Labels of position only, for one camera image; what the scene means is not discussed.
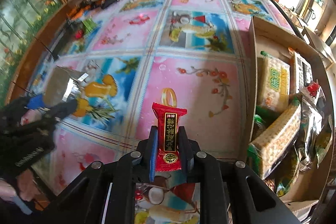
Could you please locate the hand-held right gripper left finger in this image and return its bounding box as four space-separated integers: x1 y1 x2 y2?
43 126 159 224

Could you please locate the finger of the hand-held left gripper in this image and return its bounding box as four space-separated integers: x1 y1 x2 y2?
25 94 45 111
39 99 79 122

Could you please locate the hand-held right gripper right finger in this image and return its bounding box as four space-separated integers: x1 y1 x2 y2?
178 127 302 224

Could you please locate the red gold label snack packet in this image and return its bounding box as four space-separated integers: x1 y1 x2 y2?
152 102 188 172

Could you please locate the orange edged snack packet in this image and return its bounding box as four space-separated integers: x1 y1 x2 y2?
288 48 314 94

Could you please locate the cardboard box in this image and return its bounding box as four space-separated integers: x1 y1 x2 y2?
247 15 334 214

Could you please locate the person's left forearm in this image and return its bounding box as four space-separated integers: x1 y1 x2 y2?
0 172 37 215

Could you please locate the person's left hand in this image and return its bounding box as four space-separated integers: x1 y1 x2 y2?
0 97 57 180

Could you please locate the flower printed glass panel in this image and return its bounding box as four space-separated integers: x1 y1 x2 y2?
0 0 63 90

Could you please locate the green striped snack packet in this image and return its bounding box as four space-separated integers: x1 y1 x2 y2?
81 17 101 31

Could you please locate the dark green snack packet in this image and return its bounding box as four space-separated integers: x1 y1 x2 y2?
253 106 281 130

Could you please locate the large cracker packet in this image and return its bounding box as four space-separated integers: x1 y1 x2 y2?
248 103 302 180

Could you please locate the orange black item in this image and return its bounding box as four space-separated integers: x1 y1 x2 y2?
66 2 88 20

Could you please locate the green yellow snack packet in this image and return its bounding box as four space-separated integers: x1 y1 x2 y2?
276 161 300 195
315 119 334 169

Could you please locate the green ended cracker packet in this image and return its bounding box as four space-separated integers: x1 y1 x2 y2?
259 51 290 113

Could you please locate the small red white packet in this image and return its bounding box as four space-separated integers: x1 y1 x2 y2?
301 82 323 98

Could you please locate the low wooden table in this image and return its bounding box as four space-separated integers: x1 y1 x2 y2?
302 27 336 67

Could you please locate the steel kettle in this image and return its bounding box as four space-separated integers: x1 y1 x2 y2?
304 6 317 22

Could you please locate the thin black cable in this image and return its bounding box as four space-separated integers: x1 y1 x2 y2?
33 36 59 60

